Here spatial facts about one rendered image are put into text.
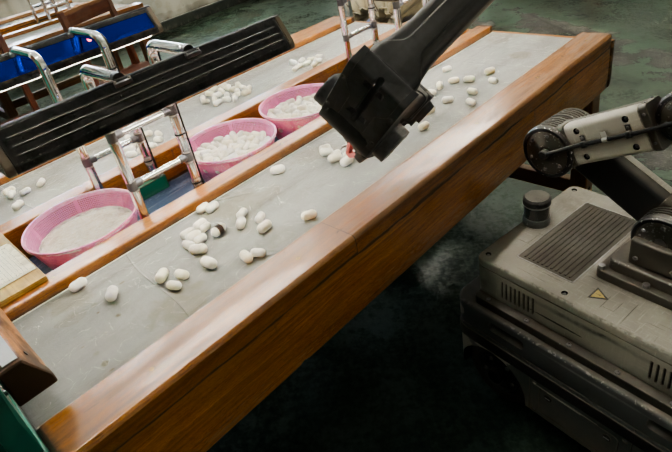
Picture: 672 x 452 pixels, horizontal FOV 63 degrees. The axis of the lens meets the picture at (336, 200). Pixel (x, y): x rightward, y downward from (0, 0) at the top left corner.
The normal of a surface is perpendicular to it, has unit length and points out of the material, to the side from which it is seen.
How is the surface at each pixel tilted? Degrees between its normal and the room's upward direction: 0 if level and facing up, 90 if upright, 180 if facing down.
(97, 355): 0
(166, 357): 0
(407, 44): 51
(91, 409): 0
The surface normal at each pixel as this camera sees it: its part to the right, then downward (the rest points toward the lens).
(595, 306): -0.17, -0.84
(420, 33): 0.10, -0.15
